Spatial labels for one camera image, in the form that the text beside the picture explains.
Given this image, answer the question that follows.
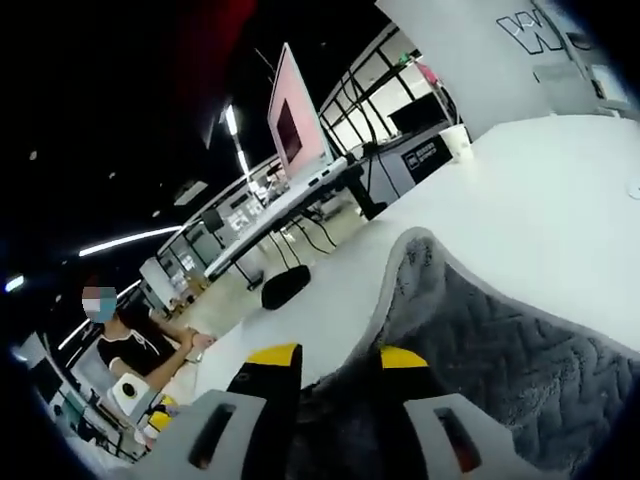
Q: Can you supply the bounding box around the grey low counter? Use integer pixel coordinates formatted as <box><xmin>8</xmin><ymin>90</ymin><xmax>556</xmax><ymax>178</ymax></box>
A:
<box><xmin>367</xmin><ymin>134</ymin><xmax>454</xmax><ymax>204</ymax></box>

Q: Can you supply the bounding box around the grey towel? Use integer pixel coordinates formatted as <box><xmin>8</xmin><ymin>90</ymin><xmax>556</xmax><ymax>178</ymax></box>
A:
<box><xmin>292</xmin><ymin>227</ymin><xmax>640</xmax><ymax>480</ymax></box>

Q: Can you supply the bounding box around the pink screen monitor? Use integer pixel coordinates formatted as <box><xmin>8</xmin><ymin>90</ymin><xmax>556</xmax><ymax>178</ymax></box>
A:
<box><xmin>266</xmin><ymin>42</ymin><xmax>335</xmax><ymax>180</ymax></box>

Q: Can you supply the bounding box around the white desk with black legs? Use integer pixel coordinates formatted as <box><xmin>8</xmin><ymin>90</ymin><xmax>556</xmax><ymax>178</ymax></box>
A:
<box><xmin>203</xmin><ymin>154</ymin><xmax>392</xmax><ymax>292</ymax></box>

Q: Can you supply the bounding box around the black speaker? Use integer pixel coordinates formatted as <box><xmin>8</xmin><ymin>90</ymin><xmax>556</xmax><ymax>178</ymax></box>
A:
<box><xmin>201</xmin><ymin>208</ymin><xmax>225</xmax><ymax>234</ymax></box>

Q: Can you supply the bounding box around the white paper cup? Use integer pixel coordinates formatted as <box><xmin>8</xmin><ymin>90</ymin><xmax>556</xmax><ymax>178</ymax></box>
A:
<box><xmin>438</xmin><ymin>124</ymin><xmax>474</xmax><ymax>163</ymax></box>

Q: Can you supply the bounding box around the black floor cushion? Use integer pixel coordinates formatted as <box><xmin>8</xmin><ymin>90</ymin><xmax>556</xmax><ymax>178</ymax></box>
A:
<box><xmin>260</xmin><ymin>264</ymin><xmax>312</xmax><ymax>311</ymax></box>

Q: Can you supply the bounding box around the ceiling light strip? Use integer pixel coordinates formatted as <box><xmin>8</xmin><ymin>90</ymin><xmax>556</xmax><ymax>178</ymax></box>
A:
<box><xmin>78</xmin><ymin>225</ymin><xmax>184</xmax><ymax>258</ymax></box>

